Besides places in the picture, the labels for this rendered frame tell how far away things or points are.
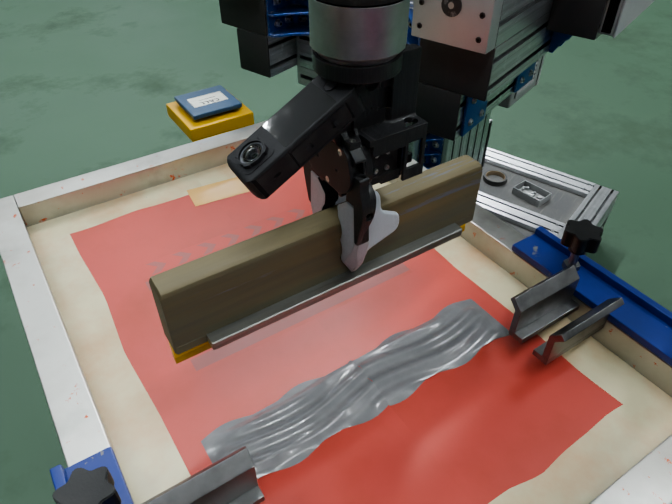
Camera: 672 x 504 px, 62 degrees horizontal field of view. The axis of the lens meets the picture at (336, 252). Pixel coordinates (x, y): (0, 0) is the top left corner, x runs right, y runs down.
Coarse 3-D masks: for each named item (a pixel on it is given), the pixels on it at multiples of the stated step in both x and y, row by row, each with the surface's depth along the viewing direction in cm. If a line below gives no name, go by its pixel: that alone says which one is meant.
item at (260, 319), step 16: (416, 240) 60; (432, 240) 60; (448, 240) 61; (384, 256) 58; (400, 256) 58; (352, 272) 56; (368, 272) 57; (320, 288) 55; (336, 288) 55; (288, 304) 53; (304, 304) 54; (240, 320) 52; (256, 320) 52; (272, 320) 52; (208, 336) 50; (224, 336) 50; (240, 336) 51
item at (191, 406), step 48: (96, 240) 79; (144, 240) 79; (192, 240) 79; (144, 288) 72; (144, 336) 66; (288, 336) 66; (144, 384) 61; (192, 384) 61; (240, 384) 61; (288, 384) 61; (192, 432) 56; (384, 432) 56; (288, 480) 52; (336, 480) 52; (384, 480) 52; (432, 480) 52
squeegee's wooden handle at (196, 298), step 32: (384, 192) 56; (416, 192) 56; (448, 192) 59; (288, 224) 52; (320, 224) 52; (416, 224) 59; (448, 224) 62; (224, 256) 48; (256, 256) 49; (288, 256) 51; (320, 256) 53; (160, 288) 46; (192, 288) 46; (224, 288) 48; (256, 288) 51; (288, 288) 53; (160, 320) 50; (192, 320) 48; (224, 320) 51
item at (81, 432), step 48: (192, 144) 92; (48, 192) 82; (96, 192) 84; (0, 240) 74; (480, 240) 76; (48, 288) 67; (48, 336) 61; (624, 336) 62; (48, 384) 56; (96, 432) 52; (624, 480) 49
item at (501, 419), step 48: (288, 192) 88; (384, 288) 72; (432, 288) 72; (480, 288) 72; (336, 336) 66; (384, 336) 66; (432, 384) 61; (480, 384) 61; (528, 384) 61; (576, 384) 61; (432, 432) 56; (480, 432) 56; (528, 432) 56; (576, 432) 56; (480, 480) 52
